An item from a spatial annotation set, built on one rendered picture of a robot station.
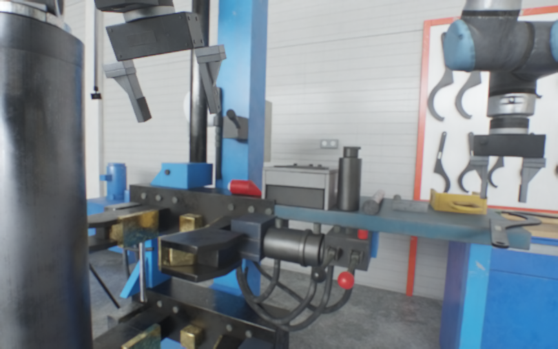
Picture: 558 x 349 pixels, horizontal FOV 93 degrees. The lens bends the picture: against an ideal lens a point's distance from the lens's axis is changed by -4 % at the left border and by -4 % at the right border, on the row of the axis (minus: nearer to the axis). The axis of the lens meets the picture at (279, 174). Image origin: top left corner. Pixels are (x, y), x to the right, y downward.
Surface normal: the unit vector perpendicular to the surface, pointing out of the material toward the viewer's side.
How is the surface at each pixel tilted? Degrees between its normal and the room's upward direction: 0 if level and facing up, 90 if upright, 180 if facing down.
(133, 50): 114
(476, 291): 90
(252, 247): 90
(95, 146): 90
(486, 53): 122
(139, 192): 90
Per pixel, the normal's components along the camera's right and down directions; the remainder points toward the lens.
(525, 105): -0.07, 0.08
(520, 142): -0.61, 0.04
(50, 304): 0.84, 0.07
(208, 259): -0.40, 0.06
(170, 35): -0.10, 0.47
